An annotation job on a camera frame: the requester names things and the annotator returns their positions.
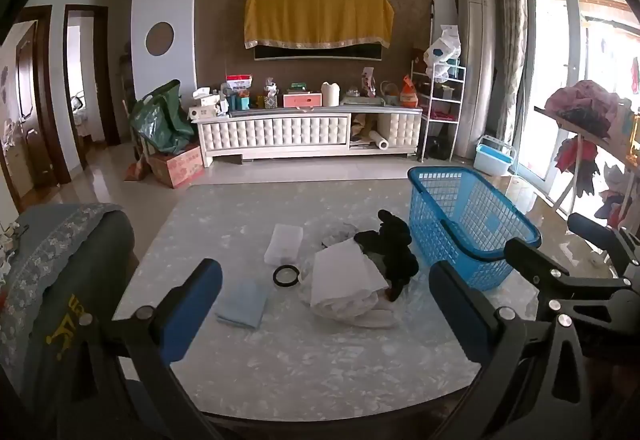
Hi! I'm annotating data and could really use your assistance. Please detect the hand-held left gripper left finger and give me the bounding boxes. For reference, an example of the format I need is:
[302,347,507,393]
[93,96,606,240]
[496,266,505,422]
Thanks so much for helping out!
[67,258,226,440]

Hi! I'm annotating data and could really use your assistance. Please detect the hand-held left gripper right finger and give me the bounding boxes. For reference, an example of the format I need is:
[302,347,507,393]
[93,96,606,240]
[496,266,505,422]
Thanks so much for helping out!
[428,261,593,440]

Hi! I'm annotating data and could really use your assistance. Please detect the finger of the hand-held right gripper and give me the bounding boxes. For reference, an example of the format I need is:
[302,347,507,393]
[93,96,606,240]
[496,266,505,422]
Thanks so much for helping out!
[504,237,635,321]
[567,212,640,267]

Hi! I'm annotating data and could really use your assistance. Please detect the blue plastic basket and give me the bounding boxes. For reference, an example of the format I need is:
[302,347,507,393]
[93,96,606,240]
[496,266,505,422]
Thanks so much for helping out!
[407,166,542,292]

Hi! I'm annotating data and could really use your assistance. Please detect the black cloth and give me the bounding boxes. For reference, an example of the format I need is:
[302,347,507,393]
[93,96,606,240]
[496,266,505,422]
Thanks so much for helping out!
[354,209,420,302]

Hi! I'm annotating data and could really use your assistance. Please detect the white cloth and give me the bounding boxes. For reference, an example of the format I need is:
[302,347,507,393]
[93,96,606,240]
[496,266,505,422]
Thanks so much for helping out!
[309,240,396,328]

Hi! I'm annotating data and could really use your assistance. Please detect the light blue cloth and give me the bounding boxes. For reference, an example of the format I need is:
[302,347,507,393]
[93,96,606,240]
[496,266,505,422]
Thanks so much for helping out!
[216,277,270,329]

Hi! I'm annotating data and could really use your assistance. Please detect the red cloth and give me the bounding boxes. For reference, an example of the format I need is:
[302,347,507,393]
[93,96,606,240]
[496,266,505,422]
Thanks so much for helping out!
[555,137,599,198]

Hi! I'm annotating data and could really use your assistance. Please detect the blue and white plastic box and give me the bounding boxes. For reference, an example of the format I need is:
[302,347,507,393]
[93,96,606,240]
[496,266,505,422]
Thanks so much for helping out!
[473,135,517,177]

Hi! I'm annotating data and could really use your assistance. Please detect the chair with grey cover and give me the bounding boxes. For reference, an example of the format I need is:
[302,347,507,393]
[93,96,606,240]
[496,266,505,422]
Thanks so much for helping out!
[0,202,136,440]

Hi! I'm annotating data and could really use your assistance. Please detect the cardboard box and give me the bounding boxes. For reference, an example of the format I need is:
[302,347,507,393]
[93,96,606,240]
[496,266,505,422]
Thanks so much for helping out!
[147,142,203,189]

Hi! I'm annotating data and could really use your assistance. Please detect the glass sliding door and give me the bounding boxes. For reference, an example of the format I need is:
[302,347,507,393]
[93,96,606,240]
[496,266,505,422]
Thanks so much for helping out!
[520,0,583,183]

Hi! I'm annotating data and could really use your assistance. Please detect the white metal shelf rack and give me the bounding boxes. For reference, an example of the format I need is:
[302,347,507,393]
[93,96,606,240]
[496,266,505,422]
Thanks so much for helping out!
[411,60,467,162]

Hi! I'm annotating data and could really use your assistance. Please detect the green plastic bag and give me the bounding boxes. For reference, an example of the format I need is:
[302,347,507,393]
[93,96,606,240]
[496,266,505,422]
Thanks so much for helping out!
[129,80,196,156]

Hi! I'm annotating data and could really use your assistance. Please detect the white standing air conditioner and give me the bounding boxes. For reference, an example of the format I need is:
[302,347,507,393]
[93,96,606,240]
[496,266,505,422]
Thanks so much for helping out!
[457,0,497,160]

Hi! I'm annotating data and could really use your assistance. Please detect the white television cabinet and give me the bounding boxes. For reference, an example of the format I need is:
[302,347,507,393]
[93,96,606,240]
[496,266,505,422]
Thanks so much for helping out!
[196,105,423,167]

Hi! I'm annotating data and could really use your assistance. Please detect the patterned curtain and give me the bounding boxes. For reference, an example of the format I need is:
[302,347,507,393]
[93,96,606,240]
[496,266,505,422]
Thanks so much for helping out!
[487,0,529,151]

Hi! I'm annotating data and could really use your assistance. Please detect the orange bag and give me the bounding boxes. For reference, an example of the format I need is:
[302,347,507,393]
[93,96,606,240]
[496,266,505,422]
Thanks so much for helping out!
[400,75,419,108]

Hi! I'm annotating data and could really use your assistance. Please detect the white plastic bags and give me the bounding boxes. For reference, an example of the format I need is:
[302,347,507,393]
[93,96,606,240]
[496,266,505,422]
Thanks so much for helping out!
[424,25,462,71]

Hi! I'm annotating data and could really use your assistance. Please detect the pink box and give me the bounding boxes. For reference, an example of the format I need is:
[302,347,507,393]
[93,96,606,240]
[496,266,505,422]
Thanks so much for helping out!
[283,91,323,110]

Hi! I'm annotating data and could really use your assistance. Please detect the white jug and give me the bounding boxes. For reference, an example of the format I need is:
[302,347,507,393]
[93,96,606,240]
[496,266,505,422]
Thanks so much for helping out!
[321,81,342,108]

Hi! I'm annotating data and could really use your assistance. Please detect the brown wooden door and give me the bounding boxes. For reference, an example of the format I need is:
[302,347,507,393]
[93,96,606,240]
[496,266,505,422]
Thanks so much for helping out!
[0,20,53,203]

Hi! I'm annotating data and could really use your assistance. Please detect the black television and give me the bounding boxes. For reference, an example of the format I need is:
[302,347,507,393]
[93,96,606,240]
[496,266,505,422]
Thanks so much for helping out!
[254,42,383,62]

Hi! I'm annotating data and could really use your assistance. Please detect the yellow television cover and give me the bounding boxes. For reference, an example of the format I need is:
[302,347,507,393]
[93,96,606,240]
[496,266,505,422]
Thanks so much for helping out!
[244,0,395,51]

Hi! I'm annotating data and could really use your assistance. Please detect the black ring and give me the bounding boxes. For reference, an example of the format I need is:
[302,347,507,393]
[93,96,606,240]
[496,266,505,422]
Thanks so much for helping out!
[273,265,301,287]

